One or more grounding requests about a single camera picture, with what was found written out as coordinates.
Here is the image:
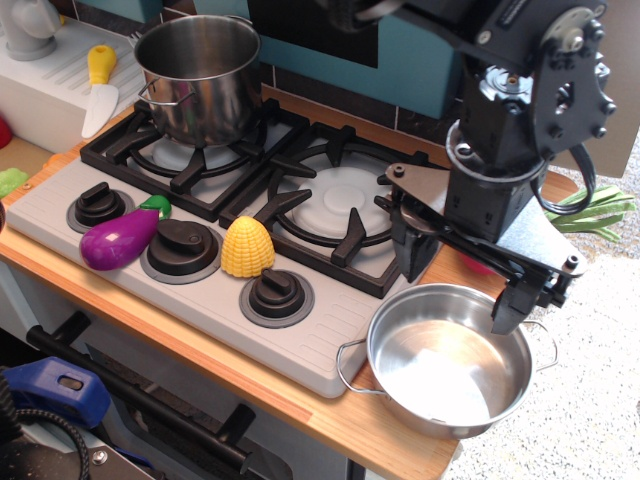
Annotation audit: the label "black gripper with plate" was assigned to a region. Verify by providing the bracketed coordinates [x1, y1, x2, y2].
[383, 163, 587, 335]

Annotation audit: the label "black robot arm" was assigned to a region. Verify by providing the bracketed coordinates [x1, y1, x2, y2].
[323, 1, 616, 335]

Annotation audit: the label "shallow stainless steel pot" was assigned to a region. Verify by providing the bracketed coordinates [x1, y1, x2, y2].
[337, 283, 558, 440]

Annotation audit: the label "grey toy stove top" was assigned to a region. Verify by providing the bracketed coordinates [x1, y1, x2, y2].
[8, 156, 407, 398]

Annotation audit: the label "black right stove knob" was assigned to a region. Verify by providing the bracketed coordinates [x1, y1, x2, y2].
[239, 268, 315, 329]

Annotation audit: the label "black stove knob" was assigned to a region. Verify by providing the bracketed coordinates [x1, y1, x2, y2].
[239, 268, 315, 329]
[66, 182, 135, 233]
[140, 220, 222, 285]

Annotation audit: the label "black middle stove knob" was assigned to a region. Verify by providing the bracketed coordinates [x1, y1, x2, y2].
[140, 220, 222, 285]

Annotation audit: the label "tall stainless steel pot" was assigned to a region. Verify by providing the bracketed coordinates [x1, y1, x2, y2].
[134, 15, 262, 148]

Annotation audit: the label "black left stove knob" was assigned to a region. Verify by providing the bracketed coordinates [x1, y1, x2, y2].
[66, 182, 135, 233]

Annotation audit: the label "red toy under gripper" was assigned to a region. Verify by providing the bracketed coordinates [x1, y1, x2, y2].
[459, 253, 494, 275]

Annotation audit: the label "black right burner grate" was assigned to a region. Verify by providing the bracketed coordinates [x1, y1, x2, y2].
[219, 123, 440, 298]

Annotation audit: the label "black burner grate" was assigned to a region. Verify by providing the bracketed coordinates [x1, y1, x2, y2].
[219, 123, 440, 298]
[80, 99, 310, 221]

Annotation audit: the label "green toy beans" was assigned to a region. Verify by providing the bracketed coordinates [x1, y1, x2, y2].
[545, 185, 636, 243]

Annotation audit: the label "yellow toy corn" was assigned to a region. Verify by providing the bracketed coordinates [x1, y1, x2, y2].
[221, 216, 275, 278]

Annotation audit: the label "black left burner grate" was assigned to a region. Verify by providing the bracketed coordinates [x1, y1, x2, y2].
[80, 99, 310, 221]

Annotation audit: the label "purple toy eggplant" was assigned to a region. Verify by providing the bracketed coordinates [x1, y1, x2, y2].
[79, 195, 172, 271]

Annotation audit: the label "blue plastic clamp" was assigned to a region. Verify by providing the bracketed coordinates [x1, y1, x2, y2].
[1, 357, 111, 429]

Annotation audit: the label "white toy sink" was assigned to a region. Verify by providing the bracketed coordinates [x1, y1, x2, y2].
[1, 19, 144, 153]

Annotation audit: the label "green toy vegetable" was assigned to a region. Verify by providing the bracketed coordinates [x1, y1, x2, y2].
[0, 167, 29, 199]

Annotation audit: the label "red toy item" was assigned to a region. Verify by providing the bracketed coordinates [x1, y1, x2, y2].
[0, 117, 13, 149]

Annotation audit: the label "grey toy faucet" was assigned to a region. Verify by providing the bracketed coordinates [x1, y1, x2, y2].
[1, 0, 62, 61]

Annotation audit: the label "black oven door handle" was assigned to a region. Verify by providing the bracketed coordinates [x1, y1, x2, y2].
[26, 312, 255, 474]

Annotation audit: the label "yellow handled toy knife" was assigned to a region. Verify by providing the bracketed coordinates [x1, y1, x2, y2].
[81, 44, 119, 139]

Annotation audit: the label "black braided cable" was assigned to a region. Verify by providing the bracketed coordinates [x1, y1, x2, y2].
[0, 367, 91, 480]

